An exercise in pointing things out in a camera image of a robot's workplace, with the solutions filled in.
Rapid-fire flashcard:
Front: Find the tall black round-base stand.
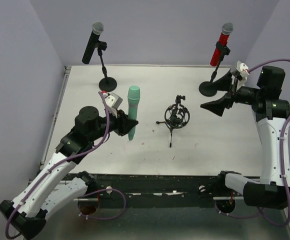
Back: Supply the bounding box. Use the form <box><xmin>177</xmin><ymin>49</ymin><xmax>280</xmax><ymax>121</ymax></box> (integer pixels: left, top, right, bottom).
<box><xmin>198</xmin><ymin>41</ymin><xmax>232</xmax><ymax>97</ymax></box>

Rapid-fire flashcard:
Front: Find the mint green microphone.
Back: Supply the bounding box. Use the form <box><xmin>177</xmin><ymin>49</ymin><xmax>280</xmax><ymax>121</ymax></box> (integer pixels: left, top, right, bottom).
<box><xmin>127</xmin><ymin>85</ymin><xmax>141</xmax><ymax>141</ymax></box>

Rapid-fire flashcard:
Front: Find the short black round-base stand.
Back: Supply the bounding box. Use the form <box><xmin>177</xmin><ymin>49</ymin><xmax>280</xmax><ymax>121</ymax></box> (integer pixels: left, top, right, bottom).
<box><xmin>96</xmin><ymin>40</ymin><xmax>117</xmax><ymax>92</ymax></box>

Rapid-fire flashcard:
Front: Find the black tripod shock mount stand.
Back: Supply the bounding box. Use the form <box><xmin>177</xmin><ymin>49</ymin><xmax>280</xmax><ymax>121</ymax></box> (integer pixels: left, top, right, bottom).
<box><xmin>155</xmin><ymin>95</ymin><xmax>191</xmax><ymax>148</ymax></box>

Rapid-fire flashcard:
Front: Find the red microphone grey grille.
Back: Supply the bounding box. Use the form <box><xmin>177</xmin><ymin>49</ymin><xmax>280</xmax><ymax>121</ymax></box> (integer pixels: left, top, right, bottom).
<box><xmin>210</xmin><ymin>22</ymin><xmax>234</xmax><ymax>67</ymax></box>

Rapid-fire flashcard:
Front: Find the black microphone silver grille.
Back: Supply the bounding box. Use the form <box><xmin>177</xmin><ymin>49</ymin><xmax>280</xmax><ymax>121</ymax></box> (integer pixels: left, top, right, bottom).
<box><xmin>81</xmin><ymin>21</ymin><xmax>104</xmax><ymax>65</ymax></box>

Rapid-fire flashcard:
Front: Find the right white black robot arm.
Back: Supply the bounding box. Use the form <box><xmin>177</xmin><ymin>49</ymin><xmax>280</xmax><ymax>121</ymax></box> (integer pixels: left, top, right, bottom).
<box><xmin>198</xmin><ymin>63</ymin><xmax>290</xmax><ymax>210</ymax></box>

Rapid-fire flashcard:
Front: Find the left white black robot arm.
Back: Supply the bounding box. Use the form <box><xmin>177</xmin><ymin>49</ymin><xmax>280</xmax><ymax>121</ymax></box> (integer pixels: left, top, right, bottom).
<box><xmin>0</xmin><ymin>106</ymin><xmax>138</xmax><ymax>240</ymax></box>

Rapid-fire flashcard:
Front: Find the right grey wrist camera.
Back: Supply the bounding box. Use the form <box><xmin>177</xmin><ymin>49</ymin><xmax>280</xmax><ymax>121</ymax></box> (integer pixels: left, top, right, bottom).
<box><xmin>230</xmin><ymin>61</ymin><xmax>250</xmax><ymax>89</ymax></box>

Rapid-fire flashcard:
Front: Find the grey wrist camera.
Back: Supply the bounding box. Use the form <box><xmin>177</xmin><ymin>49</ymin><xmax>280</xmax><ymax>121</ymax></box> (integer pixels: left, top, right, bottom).
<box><xmin>230</xmin><ymin>61</ymin><xmax>250</xmax><ymax>89</ymax></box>
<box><xmin>102</xmin><ymin>91</ymin><xmax>123</xmax><ymax>118</ymax></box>

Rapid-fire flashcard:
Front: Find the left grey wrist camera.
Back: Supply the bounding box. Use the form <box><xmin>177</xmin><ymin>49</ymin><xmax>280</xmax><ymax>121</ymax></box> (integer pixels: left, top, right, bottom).
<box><xmin>102</xmin><ymin>91</ymin><xmax>123</xmax><ymax>118</ymax></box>

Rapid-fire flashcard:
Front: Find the black mounting base plate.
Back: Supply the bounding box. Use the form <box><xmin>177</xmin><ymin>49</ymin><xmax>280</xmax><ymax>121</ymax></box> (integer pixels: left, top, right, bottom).
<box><xmin>66</xmin><ymin>173</ymin><xmax>246</xmax><ymax>210</ymax></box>

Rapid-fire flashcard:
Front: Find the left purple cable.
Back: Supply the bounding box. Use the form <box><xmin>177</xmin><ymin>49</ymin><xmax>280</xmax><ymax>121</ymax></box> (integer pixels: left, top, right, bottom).
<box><xmin>4</xmin><ymin>91</ymin><xmax>127</xmax><ymax>238</ymax></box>

